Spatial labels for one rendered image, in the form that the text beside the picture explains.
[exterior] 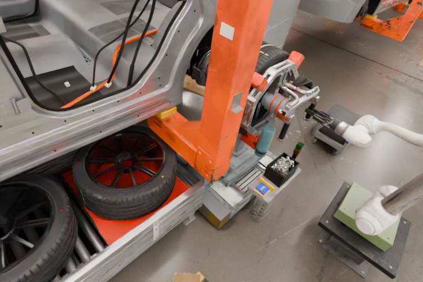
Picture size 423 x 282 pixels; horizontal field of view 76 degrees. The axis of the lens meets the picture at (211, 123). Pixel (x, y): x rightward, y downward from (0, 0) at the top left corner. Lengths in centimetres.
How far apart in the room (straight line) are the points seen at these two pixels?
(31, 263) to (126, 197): 51
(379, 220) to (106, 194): 155
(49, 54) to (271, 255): 210
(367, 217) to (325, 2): 303
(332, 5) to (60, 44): 331
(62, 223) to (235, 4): 134
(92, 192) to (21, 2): 195
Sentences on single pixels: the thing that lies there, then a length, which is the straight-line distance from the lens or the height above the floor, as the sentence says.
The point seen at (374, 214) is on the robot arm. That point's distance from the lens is 184.
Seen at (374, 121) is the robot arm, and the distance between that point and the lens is 201.
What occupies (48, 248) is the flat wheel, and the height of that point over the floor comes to 50.
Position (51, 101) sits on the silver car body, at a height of 80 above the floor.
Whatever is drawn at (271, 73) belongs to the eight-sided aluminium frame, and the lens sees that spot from 170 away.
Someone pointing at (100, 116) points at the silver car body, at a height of 91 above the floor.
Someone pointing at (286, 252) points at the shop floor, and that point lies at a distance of 222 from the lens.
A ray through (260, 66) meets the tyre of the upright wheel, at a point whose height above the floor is 113.
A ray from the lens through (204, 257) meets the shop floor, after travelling 206.
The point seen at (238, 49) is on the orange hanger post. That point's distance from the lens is 114.
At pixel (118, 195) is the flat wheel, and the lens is 169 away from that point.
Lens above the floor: 189
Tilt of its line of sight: 40 degrees down
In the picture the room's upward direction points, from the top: 10 degrees clockwise
